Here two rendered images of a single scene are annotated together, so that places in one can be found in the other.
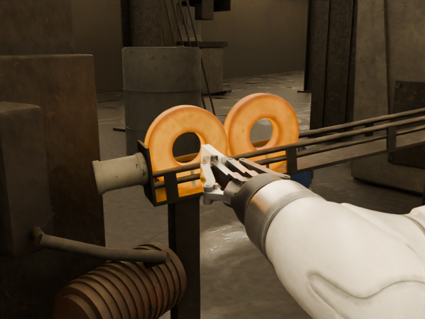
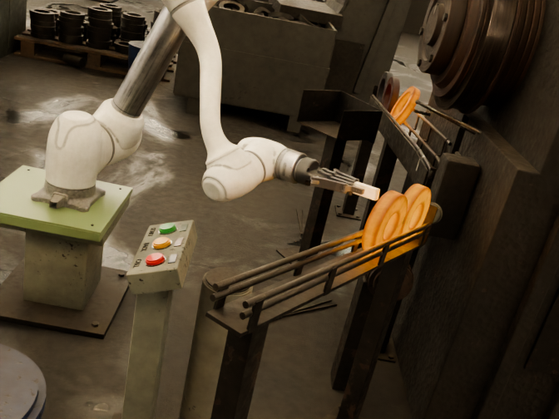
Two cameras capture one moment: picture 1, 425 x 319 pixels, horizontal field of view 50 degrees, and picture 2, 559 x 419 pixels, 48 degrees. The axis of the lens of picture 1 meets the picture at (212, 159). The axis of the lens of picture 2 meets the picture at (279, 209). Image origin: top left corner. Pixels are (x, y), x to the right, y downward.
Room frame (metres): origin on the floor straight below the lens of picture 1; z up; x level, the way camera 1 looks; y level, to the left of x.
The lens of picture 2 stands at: (1.78, -1.10, 1.28)
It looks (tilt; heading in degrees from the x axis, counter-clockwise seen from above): 24 degrees down; 142
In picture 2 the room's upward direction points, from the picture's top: 12 degrees clockwise
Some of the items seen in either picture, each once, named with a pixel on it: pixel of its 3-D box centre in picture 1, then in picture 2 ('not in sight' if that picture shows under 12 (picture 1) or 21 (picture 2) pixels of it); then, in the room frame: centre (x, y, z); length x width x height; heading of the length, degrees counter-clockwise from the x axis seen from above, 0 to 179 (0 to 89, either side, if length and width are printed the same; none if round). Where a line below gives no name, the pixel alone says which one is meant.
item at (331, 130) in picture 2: not in sight; (322, 182); (-0.08, 0.52, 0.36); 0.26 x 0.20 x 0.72; 2
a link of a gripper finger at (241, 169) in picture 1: (243, 178); (333, 182); (0.62, -0.04, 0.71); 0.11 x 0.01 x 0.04; 20
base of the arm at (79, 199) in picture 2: not in sight; (67, 190); (-0.04, -0.54, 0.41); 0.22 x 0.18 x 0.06; 142
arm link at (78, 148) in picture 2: not in sight; (76, 146); (-0.07, -0.52, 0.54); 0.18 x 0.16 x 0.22; 128
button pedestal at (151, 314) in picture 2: not in sight; (147, 349); (0.66, -0.54, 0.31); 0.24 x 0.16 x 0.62; 147
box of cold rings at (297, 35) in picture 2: not in sight; (252, 56); (-2.17, 1.39, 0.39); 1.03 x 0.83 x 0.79; 61
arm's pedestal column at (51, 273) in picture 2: not in sight; (65, 256); (-0.06, -0.53, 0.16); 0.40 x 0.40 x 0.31; 55
